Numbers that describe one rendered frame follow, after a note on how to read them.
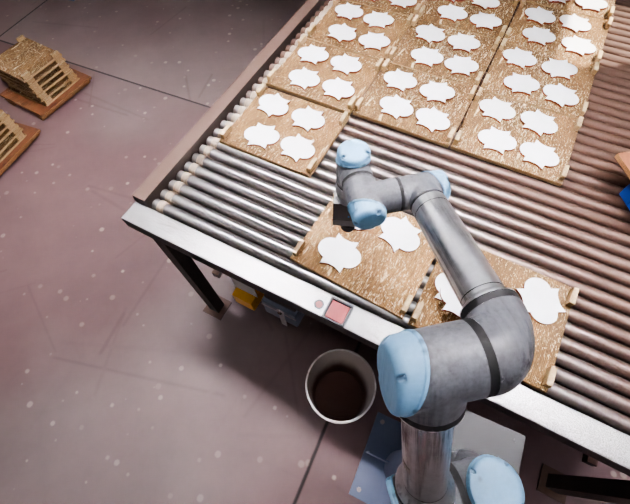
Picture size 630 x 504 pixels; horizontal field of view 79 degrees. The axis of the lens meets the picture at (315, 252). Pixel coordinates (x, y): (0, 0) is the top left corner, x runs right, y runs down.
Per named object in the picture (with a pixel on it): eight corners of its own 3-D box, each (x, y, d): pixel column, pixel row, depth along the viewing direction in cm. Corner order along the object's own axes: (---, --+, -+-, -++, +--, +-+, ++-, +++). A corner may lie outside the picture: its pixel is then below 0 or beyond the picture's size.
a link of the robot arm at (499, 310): (590, 357, 50) (441, 153, 83) (509, 375, 49) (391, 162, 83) (557, 393, 58) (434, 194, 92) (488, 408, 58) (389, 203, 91)
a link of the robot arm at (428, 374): (471, 538, 79) (506, 359, 49) (400, 555, 78) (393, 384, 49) (446, 478, 89) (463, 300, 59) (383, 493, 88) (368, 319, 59)
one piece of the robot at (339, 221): (371, 167, 97) (366, 204, 112) (336, 165, 98) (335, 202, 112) (369, 199, 93) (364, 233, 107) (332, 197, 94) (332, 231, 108)
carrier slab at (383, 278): (402, 320, 118) (403, 318, 117) (290, 260, 129) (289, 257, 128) (446, 234, 132) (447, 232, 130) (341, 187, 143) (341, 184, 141)
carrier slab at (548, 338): (544, 393, 107) (547, 393, 105) (407, 324, 117) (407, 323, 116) (573, 290, 121) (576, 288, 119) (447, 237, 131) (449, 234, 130)
